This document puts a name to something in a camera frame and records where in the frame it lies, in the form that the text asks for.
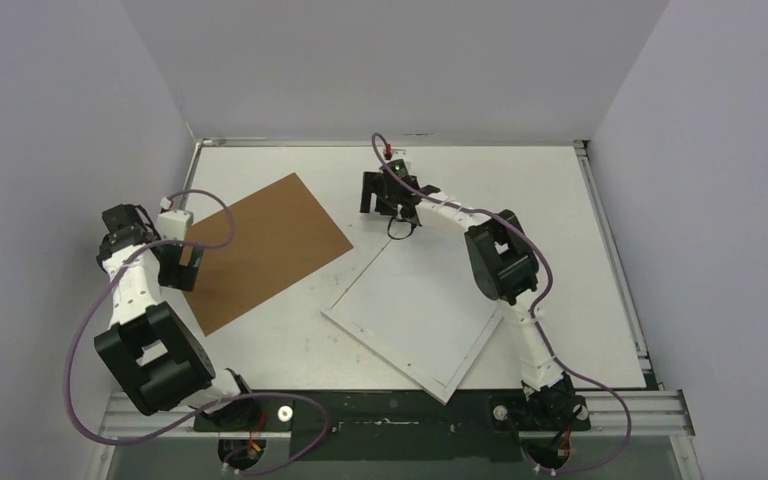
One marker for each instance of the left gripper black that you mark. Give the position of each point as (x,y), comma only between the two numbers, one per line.
(181,276)

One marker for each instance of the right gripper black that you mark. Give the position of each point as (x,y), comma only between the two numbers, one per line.
(373,192)

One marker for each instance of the white picture frame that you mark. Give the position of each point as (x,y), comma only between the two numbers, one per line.
(384,351)

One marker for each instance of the white brown backing board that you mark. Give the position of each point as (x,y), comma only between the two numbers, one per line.
(283,234)

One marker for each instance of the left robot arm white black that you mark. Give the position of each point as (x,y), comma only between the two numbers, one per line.
(155,358)

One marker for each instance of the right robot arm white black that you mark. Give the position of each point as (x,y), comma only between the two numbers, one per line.
(504,267)

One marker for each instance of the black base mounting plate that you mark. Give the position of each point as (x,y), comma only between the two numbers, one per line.
(305,423)

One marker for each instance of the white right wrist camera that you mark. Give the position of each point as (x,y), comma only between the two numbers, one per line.
(392,153)

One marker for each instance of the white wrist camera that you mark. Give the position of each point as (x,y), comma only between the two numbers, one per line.
(392,153)
(172,223)

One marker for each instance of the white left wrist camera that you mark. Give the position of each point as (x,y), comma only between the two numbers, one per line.
(172,223)

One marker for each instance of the aluminium front rail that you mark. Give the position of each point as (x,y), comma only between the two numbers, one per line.
(652,413)

